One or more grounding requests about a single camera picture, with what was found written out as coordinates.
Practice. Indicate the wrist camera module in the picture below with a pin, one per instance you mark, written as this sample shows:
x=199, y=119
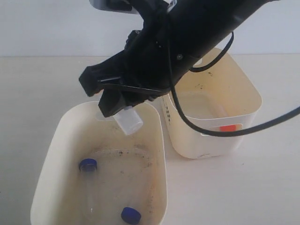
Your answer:
x=120, y=6

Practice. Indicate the large cream plastic bin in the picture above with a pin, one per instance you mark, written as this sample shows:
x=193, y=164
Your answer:
x=120, y=158

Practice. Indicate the blue-capped tube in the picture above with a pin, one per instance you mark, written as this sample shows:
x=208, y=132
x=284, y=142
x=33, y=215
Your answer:
x=88, y=177
x=137, y=198

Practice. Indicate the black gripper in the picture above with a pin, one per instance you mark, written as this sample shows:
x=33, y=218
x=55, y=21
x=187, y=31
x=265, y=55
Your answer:
x=168, y=38

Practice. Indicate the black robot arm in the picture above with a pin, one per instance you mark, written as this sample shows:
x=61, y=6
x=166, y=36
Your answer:
x=219, y=19

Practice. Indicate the orange-capped tube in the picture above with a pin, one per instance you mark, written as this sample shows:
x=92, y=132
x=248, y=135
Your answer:
x=228, y=127
x=128, y=120

